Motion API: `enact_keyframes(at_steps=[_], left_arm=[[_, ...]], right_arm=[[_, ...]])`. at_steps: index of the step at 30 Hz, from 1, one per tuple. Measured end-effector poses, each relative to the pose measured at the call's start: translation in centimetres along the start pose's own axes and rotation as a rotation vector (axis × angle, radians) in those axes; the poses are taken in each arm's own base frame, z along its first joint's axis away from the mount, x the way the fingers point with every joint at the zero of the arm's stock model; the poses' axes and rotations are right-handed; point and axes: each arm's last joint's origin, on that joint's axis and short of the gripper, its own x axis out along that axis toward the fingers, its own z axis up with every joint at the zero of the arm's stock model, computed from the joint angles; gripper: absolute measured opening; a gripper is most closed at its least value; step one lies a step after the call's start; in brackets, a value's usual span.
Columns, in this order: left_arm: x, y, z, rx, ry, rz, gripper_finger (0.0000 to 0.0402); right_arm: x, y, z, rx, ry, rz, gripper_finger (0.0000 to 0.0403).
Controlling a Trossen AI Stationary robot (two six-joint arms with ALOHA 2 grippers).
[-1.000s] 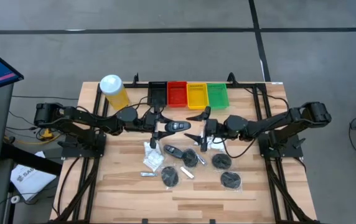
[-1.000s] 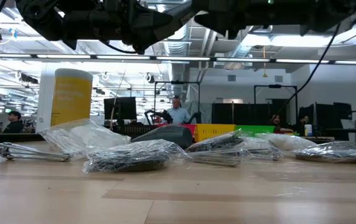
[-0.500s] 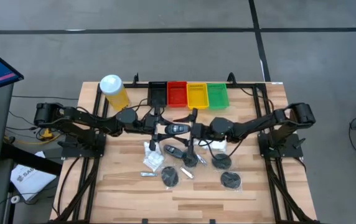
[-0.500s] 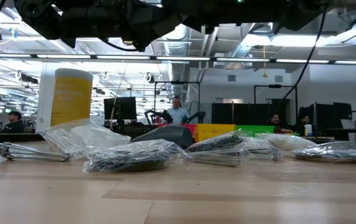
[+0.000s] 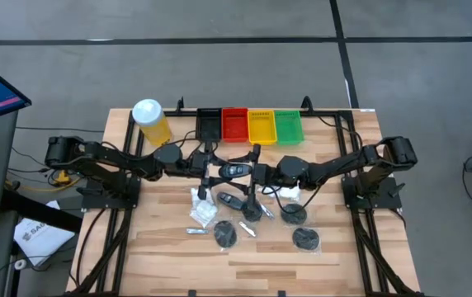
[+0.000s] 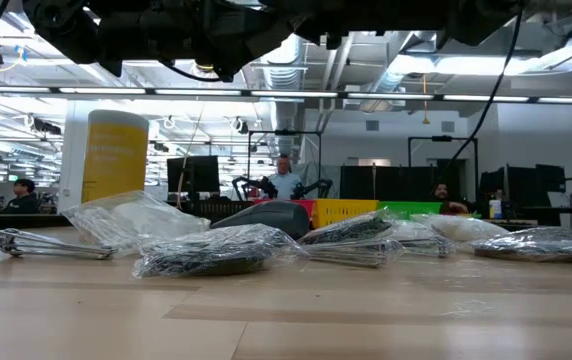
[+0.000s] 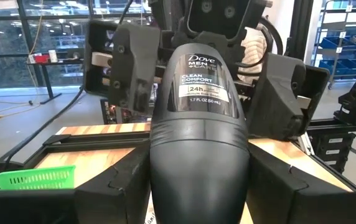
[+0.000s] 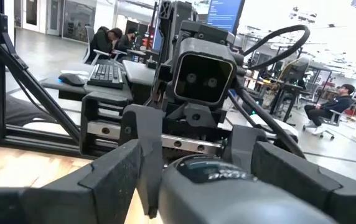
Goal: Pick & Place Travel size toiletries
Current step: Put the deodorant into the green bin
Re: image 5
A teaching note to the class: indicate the white printed booklet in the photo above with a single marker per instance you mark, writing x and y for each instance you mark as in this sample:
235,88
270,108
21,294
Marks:
40,241

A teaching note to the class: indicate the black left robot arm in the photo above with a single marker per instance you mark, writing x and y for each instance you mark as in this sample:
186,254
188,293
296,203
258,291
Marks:
108,158

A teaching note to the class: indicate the black oblong travel shaver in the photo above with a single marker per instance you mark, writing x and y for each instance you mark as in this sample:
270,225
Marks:
229,201
236,170

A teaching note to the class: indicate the white tape roll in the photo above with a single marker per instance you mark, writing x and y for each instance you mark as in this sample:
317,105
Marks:
17,264

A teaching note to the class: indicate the black aluminium table frame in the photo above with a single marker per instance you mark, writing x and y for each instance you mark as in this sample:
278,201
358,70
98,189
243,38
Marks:
186,113

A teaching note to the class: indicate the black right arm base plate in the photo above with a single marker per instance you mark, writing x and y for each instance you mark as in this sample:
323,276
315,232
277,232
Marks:
388,202

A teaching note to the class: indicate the yellow plastic basket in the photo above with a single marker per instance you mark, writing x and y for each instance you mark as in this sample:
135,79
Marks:
262,125

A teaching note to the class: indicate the green plastic basket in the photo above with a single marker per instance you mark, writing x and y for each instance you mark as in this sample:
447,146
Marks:
289,125

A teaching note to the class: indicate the small black table bracket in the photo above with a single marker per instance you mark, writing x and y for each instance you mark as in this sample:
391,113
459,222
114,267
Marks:
192,293
281,293

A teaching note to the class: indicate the red plastic basket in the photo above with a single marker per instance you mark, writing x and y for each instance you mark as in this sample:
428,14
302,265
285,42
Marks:
234,123

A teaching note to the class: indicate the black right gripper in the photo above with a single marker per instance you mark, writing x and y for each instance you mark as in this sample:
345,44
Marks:
267,174

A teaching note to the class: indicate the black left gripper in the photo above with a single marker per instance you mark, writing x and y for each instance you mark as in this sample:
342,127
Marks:
201,165

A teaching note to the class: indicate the yellow wipes canister white lid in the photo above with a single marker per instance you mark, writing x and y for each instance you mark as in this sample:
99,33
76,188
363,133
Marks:
155,128

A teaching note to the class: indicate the bagged white cotton swabs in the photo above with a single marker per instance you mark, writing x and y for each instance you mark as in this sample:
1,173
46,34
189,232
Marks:
290,193
194,197
204,214

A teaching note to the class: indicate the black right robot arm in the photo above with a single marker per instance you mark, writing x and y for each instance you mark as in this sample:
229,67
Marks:
335,167

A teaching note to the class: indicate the black plastic basket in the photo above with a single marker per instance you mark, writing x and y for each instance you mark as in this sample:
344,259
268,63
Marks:
209,123

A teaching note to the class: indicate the black frame hook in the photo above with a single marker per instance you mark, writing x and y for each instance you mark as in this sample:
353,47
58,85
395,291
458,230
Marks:
307,104
179,104

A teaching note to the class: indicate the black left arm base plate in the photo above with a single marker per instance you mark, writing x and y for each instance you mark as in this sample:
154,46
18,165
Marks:
95,202

